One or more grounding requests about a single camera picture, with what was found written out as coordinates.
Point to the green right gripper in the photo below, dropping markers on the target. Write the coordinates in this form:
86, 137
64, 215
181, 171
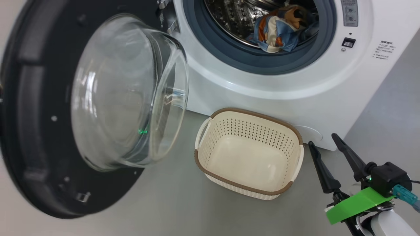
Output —
357, 205

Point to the blue garment with cream lining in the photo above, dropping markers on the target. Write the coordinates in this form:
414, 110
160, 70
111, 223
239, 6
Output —
275, 32

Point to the black round glass washer door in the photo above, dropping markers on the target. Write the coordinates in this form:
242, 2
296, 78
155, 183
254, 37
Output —
36, 114

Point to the white front-load washing machine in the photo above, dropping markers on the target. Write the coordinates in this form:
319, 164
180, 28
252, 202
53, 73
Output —
295, 82

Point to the cream perforated laundry basket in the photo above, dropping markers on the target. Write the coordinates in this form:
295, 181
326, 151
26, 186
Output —
249, 131

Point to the grey instruction sticker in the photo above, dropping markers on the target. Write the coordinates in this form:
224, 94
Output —
349, 13

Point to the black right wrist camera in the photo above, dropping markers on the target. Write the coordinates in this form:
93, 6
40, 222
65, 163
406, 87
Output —
390, 177

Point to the teal right camera connector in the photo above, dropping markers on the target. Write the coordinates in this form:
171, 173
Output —
405, 195

